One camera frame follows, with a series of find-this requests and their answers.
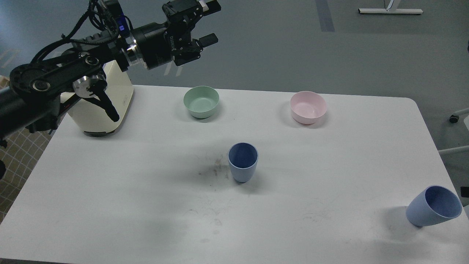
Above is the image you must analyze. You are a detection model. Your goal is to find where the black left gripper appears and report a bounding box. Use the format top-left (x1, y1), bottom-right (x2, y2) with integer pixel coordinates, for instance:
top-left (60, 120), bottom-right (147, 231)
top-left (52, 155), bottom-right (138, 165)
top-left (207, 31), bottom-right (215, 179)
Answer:
top-left (130, 0), bottom-right (221, 70)

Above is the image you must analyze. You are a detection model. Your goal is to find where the light blue cup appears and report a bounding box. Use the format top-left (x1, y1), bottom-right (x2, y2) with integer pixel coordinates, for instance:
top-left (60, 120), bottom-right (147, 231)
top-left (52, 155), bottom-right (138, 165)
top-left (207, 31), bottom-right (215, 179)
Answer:
top-left (405, 185), bottom-right (463, 227)
top-left (228, 142), bottom-right (259, 183)

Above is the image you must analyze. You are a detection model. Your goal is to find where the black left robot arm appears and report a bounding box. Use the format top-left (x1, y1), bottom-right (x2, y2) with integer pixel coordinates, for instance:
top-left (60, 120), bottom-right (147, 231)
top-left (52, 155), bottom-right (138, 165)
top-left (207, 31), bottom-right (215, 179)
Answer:
top-left (0, 0), bottom-right (221, 148)

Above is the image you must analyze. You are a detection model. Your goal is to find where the green bowl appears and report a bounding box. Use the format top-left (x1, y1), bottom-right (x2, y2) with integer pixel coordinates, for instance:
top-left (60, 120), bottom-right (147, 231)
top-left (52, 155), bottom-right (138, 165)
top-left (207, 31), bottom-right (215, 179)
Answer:
top-left (183, 86), bottom-right (220, 119)

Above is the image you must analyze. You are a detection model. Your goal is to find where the cream toaster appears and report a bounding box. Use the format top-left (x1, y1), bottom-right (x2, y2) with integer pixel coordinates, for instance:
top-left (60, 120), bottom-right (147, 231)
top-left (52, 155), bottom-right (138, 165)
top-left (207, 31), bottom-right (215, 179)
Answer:
top-left (67, 61), bottom-right (134, 137)

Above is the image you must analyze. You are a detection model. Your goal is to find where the pink bowl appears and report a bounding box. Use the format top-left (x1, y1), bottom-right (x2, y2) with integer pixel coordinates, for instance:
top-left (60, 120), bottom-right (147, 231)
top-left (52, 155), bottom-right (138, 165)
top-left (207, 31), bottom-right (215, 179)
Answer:
top-left (289, 91), bottom-right (327, 125)

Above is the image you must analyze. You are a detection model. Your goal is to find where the white desk leg base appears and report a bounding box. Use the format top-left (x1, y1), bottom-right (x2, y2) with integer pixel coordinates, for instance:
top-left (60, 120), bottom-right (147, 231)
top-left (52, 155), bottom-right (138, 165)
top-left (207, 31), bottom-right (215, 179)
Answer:
top-left (358, 8), bottom-right (424, 15)

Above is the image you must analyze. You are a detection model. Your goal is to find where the beige checkered cloth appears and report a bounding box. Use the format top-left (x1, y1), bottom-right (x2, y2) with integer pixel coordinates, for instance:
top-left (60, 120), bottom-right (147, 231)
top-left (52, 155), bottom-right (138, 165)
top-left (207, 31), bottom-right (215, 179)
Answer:
top-left (0, 128), bottom-right (52, 221)

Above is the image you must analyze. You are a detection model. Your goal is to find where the white chair base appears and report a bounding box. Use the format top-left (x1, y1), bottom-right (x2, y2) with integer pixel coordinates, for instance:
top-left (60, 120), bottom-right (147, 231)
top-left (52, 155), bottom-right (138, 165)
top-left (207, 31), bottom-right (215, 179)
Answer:
top-left (438, 107), bottom-right (469, 156)

